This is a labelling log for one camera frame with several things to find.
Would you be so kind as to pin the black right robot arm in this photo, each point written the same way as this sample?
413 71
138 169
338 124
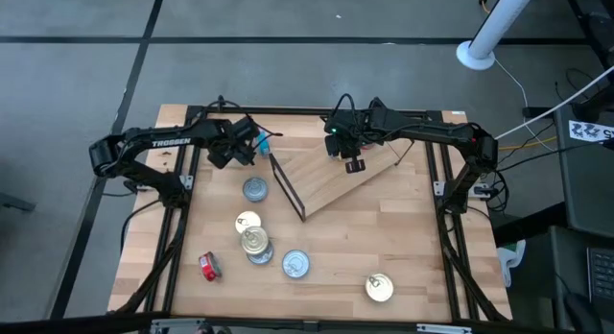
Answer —
432 130

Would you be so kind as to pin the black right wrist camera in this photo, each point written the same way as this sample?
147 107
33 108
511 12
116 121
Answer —
331 146

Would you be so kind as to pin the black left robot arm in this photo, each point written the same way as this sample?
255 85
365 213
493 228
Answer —
168 142

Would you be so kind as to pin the black stand leg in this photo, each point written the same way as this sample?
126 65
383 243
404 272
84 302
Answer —
599 27

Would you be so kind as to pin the white bag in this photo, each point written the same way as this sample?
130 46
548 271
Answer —
511 259

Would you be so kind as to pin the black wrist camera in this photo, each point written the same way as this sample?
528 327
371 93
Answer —
331 146
246 128

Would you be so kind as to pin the red labelled seafood can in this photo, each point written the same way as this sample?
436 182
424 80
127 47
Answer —
209 266

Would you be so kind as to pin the green labelled seafood can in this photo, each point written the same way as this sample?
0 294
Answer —
254 189
266 258

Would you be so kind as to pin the black table extrusion frame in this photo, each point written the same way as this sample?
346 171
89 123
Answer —
288 110

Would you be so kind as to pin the black keyboard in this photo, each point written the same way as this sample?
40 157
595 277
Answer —
602 276

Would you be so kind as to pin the dark grey cabinet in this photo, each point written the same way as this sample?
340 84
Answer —
590 190

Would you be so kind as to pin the grey metal foot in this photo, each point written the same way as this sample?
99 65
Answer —
16 203

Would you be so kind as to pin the white pole with base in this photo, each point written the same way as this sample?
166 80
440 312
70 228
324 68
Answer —
499 17

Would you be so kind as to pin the silver metal plate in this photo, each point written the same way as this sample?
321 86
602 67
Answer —
443 328
175 325

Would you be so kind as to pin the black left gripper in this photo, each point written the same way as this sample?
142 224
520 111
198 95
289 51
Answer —
223 137

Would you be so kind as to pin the silver metal bracket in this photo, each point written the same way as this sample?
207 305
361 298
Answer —
187 182
439 187

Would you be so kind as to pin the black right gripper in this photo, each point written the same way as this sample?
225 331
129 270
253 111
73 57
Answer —
352 130

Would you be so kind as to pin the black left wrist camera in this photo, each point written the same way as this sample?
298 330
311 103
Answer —
246 128

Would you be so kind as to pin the black power strip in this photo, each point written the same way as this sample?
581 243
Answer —
537 112

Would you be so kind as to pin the wooden shelf black metal frame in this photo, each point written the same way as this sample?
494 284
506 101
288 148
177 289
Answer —
326 185

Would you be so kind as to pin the white printed paper label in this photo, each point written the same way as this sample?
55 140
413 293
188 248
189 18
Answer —
590 131

